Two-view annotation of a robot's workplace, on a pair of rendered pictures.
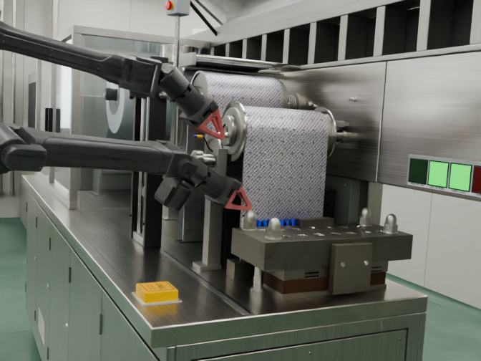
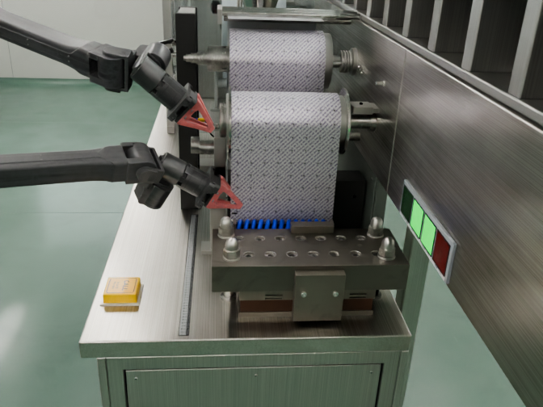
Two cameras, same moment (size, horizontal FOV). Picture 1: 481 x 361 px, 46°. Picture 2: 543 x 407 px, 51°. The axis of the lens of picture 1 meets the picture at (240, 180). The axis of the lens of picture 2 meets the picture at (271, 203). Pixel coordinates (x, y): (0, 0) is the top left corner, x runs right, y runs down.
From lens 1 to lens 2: 0.67 m
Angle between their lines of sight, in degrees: 27
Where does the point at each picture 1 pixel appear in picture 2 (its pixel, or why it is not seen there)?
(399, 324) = (369, 358)
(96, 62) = (66, 55)
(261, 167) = (252, 165)
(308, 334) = (252, 359)
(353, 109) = (383, 94)
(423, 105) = (420, 126)
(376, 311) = (338, 346)
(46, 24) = not seen: outside the picture
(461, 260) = not seen: outside the picture
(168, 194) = (141, 194)
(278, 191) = (274, 190)
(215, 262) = not seen: hidden behind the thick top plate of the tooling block
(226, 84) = (253, 48)
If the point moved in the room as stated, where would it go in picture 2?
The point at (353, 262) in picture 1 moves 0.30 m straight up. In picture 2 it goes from (318, 292) to (330, 150)
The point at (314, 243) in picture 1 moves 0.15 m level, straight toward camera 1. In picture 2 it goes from (272, 269) to (231, 306)
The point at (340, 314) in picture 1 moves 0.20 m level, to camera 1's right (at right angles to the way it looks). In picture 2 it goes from (291, 345) to (390, 373)
